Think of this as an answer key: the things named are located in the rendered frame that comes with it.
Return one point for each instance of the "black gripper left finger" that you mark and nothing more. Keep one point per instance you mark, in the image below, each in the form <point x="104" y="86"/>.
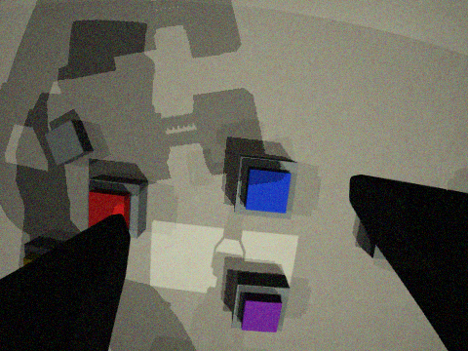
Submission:
<point x="67" y="299"/>

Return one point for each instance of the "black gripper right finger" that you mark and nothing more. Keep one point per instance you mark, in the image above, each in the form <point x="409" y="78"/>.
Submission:
<point x="423" y="232"/>

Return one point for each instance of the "green button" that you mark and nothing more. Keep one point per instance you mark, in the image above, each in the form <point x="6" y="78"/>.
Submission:
<point x="370" y="247"/>

